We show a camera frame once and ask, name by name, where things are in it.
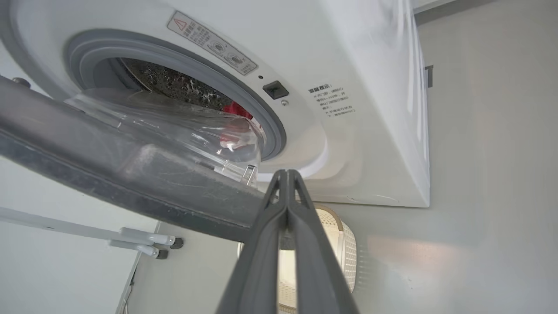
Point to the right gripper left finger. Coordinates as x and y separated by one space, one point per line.
257 261

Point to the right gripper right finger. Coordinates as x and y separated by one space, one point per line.
318 270

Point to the red and white shirt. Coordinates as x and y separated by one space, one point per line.
239 111

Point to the dark grey glass washer door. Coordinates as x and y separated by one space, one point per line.
130 174

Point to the cream perforated laundry basket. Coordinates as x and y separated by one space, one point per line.
344 248

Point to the white front-load washing machine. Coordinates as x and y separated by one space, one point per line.
370 131

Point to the black door lock socket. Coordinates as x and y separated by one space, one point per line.
275 90

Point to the grey warning sticker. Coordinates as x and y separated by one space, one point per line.
211 42

